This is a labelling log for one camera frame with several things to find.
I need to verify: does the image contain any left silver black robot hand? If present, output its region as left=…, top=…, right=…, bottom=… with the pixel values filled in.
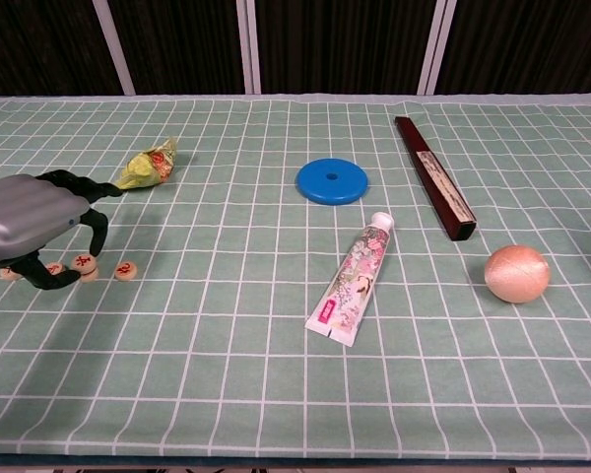
left=0, top=169, right=124, bottom=292

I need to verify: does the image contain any crumpled yellow snack wrapper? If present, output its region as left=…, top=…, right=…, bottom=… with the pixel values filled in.
left=113, top=136, right=179, bottom=191

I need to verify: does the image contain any dark brown partition panel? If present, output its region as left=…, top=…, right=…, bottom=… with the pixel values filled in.
left=435, top=0, right=591, bottom=107
left=0, top=0, right=124, bottom=98
left=253, top=0, right=437, bottom=95
left=105, top=0, right=247, bottom=95

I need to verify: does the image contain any green checked tablecloth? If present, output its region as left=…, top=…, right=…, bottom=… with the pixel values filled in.
left=0, top=93, right=591, bottom=459

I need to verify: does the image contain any blue plastic disc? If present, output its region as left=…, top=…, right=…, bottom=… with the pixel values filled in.
left=295, top=158, right=370, bottom=206

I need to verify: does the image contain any floral print cream tube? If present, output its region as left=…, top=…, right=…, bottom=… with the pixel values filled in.
left=303, top=211, right=394, bottom=349

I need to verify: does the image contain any dark red long box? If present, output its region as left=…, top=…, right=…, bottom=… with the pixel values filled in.
left=393, top=115, right=478, bottom=242

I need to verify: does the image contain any peach silky ball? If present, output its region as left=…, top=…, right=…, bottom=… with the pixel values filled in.
left=483, top=243, right=552, bottom=304

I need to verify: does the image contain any white partition post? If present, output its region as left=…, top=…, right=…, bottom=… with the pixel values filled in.
left=417, top=0, right=455, bottom=95
left=91, top=0, right=137, bottom=96
left=235, top=0, right=262, bottom=95

